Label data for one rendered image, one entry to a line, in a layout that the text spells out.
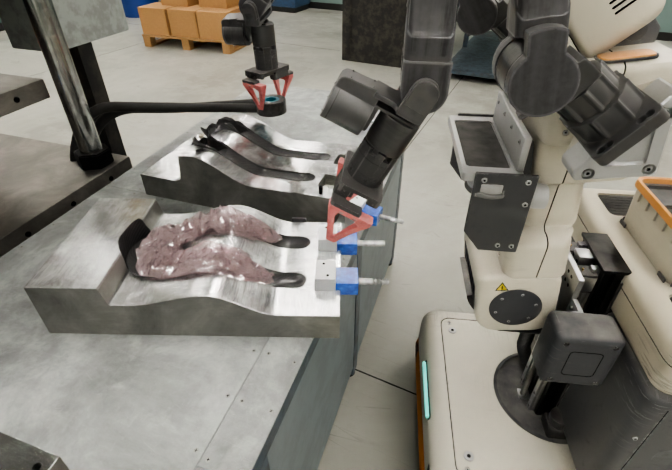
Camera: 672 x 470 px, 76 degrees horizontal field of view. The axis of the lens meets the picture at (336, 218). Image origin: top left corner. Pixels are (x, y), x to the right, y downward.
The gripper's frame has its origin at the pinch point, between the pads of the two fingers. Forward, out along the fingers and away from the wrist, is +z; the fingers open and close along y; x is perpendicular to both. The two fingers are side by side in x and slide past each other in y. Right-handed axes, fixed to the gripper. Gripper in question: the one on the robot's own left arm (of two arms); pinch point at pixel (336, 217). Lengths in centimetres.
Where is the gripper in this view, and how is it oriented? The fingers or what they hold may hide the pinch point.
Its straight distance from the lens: 68.7
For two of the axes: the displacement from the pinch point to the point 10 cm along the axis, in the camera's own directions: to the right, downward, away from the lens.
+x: 8.9, 4.3, 1.8
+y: -1.2, 5.8, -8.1
